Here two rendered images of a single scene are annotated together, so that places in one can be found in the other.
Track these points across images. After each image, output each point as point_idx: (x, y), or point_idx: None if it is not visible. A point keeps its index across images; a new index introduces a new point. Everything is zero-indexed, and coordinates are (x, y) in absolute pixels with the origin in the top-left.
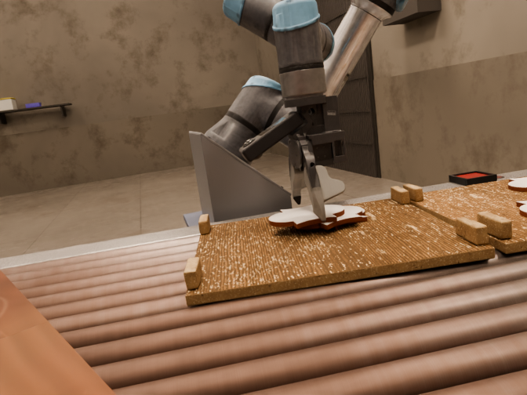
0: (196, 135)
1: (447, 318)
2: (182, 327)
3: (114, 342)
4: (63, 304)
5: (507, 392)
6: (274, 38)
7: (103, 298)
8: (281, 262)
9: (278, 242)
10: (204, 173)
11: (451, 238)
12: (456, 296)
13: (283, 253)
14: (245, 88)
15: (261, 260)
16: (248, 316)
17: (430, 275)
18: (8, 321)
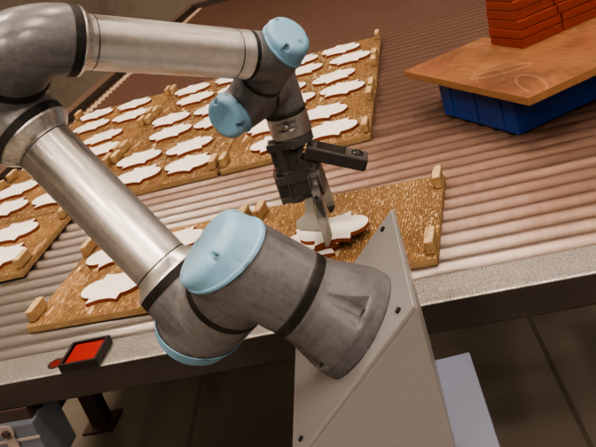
0: (400, 236)
1: None
2: (447, 169)
3: (482, 160)
4: (538, 179)
5: None
6: (295, 77)
7: (508, 184)
8: (380, 198)
9: (371, 221)
10: (413, 282)
11: (269, 217)
12: None
13: (373, 207)
14: (265, 224)
15: (391, 200)
16: (411, 176)
17: None
18: (471, 81)
